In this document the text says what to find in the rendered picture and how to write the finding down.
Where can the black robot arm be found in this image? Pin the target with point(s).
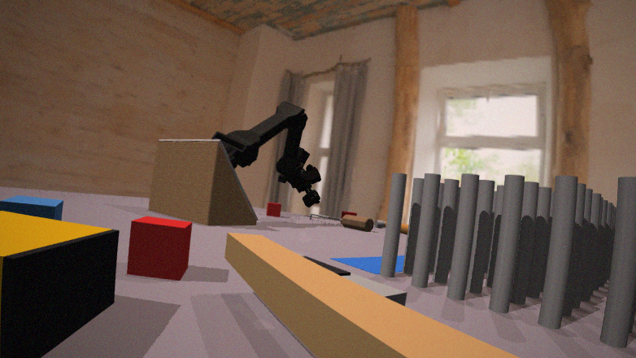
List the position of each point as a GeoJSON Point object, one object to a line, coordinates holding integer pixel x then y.
{"type": "Point", "coordinates": [242, 146]}

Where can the tan flat bar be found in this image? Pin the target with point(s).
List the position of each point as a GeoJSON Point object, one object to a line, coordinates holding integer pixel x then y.
{"type": "Point", "coordinates": [336, 318]}

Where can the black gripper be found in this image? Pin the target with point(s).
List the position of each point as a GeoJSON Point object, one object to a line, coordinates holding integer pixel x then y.
{"type": "Point", "coordinates": [311, 196]}

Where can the blue rectangular block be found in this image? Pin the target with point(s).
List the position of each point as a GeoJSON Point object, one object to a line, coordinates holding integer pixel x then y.
{"type": "Point", "coordinates": [33, 206]}

